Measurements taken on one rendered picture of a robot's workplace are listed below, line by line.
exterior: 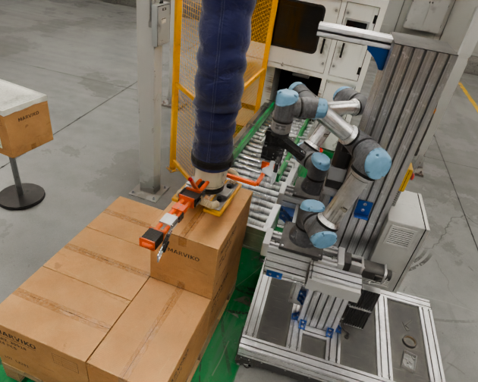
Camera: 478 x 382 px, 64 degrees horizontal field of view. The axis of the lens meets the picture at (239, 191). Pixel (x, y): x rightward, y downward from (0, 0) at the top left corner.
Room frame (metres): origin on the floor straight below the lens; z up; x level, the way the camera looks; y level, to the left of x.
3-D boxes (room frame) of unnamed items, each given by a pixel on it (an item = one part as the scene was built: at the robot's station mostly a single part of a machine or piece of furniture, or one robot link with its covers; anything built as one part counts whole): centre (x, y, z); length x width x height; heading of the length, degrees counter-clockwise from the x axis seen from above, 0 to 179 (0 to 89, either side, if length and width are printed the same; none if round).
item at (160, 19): (3.11, 0.79, 1.62); 0.20 x 0.05 x 0.30; 166
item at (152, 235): (1.22, 0.34, 1.18); 0.08 x 0.07 x 0.05; 164
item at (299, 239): (1.55, -0.37, 1.09); 0.15 x 0.15 x 0.10
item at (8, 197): (2.73, 1.98, 0.31); 0.40 x 0.40 x 0.62
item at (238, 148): (3.70, -0.02, 0.60); 1.60 x 0.10 x 0.09; 166
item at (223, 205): (1.77, 0.08, 1.08); 0.34 x 0.10 x 0.05; 164
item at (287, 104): (1.34, -0.12, 1.82); 0.09 x 0.08 x 0.11; 106
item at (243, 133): (3.37, 0.12, 0.50); 2.31 x 0.05 x 0.19; 166
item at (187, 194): (1.55, 0.24, 1.18); 0.10 x 0.08 x 0.06; 74
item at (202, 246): (1.80, 0.18, 0.74); 0.60 x 0.40 x 0.40; 166
